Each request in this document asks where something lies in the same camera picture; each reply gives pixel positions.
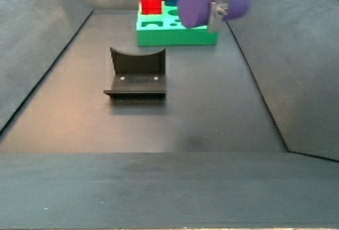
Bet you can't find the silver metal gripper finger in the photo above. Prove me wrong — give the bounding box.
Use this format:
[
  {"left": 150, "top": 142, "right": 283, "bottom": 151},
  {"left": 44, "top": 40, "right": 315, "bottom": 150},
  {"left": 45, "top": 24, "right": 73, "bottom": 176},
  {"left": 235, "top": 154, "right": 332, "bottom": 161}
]
[{"left": 208, "top": 0, "right": 231, "bottom": 33}]

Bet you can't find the purple cylinder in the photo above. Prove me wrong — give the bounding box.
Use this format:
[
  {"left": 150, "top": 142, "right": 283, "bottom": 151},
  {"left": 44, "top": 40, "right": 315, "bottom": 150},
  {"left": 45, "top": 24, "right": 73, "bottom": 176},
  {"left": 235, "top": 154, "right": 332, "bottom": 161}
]
[{"left": 178, "top": 0, "right": 252, "bottom": 32}]

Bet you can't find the green shape sorter base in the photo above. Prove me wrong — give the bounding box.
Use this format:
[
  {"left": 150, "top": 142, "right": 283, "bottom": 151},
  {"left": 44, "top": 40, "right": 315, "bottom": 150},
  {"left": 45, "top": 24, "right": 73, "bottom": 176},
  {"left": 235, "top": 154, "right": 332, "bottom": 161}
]
[{"left": 135, "top": 6, "right": 219, "bottom": 47}]

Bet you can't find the red cube block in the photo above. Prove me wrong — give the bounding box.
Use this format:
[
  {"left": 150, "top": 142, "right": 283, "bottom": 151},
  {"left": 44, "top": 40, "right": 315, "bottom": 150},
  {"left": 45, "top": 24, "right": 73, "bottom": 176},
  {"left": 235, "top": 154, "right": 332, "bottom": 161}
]
[{"left": 139, "top": 0, "right": 163, "bottom": 15}]

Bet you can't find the black curved cradle stand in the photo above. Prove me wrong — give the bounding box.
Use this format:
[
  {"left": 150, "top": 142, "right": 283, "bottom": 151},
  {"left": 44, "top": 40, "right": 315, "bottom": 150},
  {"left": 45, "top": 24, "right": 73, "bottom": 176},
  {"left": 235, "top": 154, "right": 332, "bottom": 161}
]
[{"left": 103, "top": 48, "right": 167, "bottom": 97}]

